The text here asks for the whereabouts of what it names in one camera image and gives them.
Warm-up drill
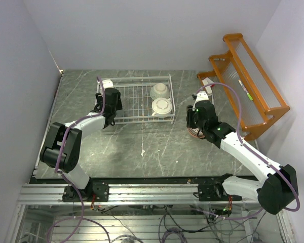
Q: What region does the beige patterned bowl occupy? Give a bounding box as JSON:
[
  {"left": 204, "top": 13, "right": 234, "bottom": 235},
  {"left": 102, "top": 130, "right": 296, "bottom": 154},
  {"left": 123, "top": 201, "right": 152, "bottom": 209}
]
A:
[{"left": 187, "top": 128, "right": 205, "bottom": 139}]

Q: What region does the white wire dish rack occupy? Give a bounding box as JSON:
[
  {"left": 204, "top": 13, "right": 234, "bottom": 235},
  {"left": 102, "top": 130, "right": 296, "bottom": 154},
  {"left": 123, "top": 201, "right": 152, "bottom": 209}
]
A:
[{"left": 110, "top": 75, "right": 176, "bottom": 125}]

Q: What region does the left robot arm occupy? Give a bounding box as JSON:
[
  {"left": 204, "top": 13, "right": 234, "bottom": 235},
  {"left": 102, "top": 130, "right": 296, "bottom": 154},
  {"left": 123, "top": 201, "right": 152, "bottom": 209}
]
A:
[{"left": 40, "top": 88, "right": 123, "bottom": 202}]

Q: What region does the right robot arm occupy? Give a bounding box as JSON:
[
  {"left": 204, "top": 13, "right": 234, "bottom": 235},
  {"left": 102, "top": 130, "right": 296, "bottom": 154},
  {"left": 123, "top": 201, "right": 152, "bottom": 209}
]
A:
[{"left": 186, "top": 100, "right": 299, "bottom": 215}]

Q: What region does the orange wooden shelf rack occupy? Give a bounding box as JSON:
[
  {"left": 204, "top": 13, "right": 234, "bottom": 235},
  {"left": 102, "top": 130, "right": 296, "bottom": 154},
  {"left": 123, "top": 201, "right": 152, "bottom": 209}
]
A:
[{"left": 197, "top": 33, "right": 290, "bottom": 141}]

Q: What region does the white red small box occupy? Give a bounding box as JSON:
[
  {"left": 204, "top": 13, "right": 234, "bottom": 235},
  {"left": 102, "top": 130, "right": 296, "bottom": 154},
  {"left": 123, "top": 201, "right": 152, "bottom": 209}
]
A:
[{"left": 202, "top": 77, "right": 214, "bottom": 96}]

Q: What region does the green patterned bowl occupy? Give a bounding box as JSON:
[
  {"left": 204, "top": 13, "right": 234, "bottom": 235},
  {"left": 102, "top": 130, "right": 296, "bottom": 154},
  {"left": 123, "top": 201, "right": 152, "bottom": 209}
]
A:
[{"left": 150, "top": 83, "right": 170, "bottom": 100}]

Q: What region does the marker pen on shelf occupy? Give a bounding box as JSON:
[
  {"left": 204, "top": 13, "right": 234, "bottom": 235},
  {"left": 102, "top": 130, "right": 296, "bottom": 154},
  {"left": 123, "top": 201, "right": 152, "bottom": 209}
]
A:
[{"left": 238, "top": 79, "right": 253, "bottom": 101}]

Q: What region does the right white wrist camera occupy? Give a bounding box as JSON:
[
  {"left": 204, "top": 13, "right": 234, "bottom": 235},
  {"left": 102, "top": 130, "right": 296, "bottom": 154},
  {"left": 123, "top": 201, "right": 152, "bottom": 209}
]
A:
[{"left": 192, "top": 91, "right": 209, "bottom": 102}]

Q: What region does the white handled bowl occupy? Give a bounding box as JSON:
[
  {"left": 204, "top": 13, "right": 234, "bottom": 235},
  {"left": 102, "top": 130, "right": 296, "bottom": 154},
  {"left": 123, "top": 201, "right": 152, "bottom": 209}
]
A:
[{"left": 151, "top": 98, "right": 172, "bottom": 116}]

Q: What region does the aluminium mounting rail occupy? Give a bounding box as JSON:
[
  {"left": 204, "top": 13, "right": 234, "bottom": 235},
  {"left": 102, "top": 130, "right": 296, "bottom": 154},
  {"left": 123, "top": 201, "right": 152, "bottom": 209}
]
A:
[{"left": 17, "top": 182, "right": 259, "bottom": 206}]

